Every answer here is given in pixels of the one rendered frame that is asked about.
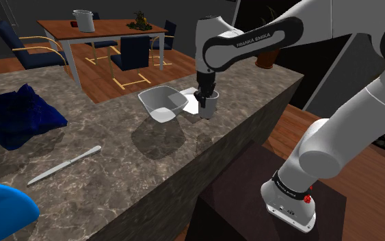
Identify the blue chair with armrests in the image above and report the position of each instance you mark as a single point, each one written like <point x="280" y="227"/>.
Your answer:
<point x="33" y="58"/>

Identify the dark blue cloth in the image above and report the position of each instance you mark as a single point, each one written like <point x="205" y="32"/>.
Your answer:
<point x="15" y="117"/>

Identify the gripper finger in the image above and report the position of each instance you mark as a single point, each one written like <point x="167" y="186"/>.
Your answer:
<point x="213" y="91"/>
<point x="200" y="99"/>

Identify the blue dining chair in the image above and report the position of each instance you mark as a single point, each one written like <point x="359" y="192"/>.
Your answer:
<point x="100" y="44"/>
<point x="133" y="53"/>
<point x="169" y="36"/>

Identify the grey square bowl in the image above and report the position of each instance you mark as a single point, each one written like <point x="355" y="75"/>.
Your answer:
<point x="160" y="101"/>

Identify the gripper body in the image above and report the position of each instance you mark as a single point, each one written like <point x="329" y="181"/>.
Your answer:
<point x="206" y="80"/>

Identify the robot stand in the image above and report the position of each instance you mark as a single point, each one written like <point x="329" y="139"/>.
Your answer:
<point x="239" y="197"/>

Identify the bright blue rounded object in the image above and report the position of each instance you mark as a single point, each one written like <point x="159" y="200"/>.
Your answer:
<point x="2" y="213"/>

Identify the grey cup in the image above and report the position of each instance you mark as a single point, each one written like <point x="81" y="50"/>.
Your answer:
<point x="209" y="108"/>

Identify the silver table knife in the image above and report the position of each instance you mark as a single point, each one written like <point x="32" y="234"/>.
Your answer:
<point x="62" y="166"/>

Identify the wooden dining table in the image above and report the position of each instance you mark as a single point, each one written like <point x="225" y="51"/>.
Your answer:
<point x="112" y="31"/>

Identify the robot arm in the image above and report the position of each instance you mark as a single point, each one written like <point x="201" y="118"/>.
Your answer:
<point x="338" y="133"/>

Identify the potted plant in brown pot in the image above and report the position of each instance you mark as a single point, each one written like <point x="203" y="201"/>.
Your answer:
<point x="267" y="60"/>

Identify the white napkin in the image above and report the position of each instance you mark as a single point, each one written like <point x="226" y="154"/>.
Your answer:
<point x="191" y="106"/>

